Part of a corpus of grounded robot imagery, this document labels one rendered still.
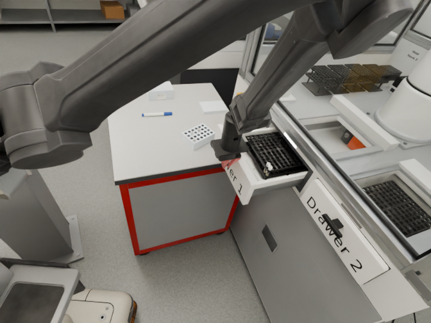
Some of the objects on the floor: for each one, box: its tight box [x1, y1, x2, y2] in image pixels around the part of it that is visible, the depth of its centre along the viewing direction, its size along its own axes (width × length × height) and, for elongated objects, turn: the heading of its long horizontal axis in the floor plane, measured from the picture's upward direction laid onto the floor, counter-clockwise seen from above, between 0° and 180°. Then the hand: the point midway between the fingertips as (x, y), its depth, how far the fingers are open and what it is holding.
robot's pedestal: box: [0, 169, 85, 264], centre depth 112 cm, size 30×30×76 cm
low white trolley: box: [108, 83, 239, 256], centre depth 140 cm, size 58×62×76 cm
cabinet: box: [230, 187, 384, 323], centre depth 137 cm, size 95×103×80 cm
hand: (225, 165), depth 78 cm, fingers closed, pressing on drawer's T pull
